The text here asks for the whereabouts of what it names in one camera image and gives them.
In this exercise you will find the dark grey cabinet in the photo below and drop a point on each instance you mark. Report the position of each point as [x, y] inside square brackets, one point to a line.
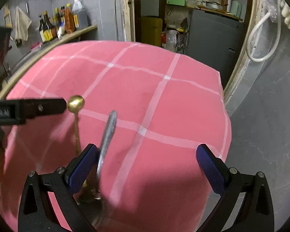
[212, 46]

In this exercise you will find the wooden grater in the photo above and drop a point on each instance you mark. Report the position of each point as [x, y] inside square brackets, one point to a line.
[7, 17]

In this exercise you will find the yellow container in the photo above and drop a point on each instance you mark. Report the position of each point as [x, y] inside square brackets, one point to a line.
[151, 31]

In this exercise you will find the orange sauce bottle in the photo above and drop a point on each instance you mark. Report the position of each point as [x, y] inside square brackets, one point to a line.
[69, 21]

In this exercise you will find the metal pot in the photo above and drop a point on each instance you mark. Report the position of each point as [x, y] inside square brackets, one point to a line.
[215, 5]

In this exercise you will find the large oil jug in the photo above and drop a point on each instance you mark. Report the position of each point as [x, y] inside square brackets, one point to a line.
[81, 14]

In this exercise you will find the pink checked cloth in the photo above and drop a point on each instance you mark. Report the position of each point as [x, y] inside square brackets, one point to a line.
[159, 113]

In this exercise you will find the white and blue packet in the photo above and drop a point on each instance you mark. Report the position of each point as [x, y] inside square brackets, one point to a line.
[61, 30]

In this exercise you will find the metal peeler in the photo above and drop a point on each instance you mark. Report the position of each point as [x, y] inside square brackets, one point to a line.
[27, 8]

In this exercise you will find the beige towel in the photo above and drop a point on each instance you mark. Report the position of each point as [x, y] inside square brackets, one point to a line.
[23, 24]

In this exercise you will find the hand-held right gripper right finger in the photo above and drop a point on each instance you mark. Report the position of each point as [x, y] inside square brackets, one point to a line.
[211, 169]

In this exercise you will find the gold spoon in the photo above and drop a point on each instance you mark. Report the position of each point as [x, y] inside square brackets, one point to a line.
[76, 102]

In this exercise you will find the dark bottle with yellow label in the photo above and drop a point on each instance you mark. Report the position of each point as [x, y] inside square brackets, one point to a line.
[49, 30]

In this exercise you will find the clear plastic jug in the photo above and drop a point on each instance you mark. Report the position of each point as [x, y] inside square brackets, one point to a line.
[171, 40]

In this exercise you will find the dark pump bottle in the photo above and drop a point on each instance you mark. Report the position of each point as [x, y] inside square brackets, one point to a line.
[42, 32]

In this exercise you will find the dark sauce bottle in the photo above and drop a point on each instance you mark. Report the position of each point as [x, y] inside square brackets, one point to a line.
[62, 13]
[56, 17]

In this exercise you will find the mint green box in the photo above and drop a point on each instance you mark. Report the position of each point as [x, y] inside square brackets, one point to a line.
[236, 8]

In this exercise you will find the silver metal spoon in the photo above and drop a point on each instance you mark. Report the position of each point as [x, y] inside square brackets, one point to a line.
[108, 130]

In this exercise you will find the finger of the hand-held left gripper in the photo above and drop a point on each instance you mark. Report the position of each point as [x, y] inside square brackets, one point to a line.
[0, 41]
[38, 108]

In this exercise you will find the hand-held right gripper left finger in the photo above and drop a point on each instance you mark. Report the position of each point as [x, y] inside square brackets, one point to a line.
[83, 171]

